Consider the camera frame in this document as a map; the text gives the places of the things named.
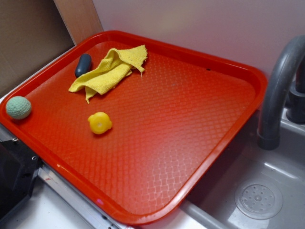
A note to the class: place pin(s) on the dark grey plastic pickle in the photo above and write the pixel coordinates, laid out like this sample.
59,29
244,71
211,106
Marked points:
83,65

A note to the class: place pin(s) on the red plastic tray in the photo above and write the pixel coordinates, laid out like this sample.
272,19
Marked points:
169,124

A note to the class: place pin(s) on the yellow plastic lemon toy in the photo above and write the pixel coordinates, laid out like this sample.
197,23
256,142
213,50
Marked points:
99,123

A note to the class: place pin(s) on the yellow cloth rag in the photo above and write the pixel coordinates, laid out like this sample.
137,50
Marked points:
115,66

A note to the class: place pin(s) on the grey curved faucet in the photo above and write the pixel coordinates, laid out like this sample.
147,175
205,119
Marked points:
276,95

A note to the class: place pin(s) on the grey plastic sink basin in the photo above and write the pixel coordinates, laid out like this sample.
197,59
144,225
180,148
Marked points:
251,188

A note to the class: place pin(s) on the light green dimpled ball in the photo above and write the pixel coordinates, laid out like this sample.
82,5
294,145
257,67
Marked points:
18,107

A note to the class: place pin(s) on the brown cardboard panel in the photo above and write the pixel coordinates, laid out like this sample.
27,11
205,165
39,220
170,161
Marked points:
32,34

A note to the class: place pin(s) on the black metal bracket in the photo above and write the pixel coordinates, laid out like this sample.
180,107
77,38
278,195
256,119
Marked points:
19,167

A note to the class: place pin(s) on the dark grey faucet handle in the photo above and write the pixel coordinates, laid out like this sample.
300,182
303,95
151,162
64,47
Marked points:
296,110

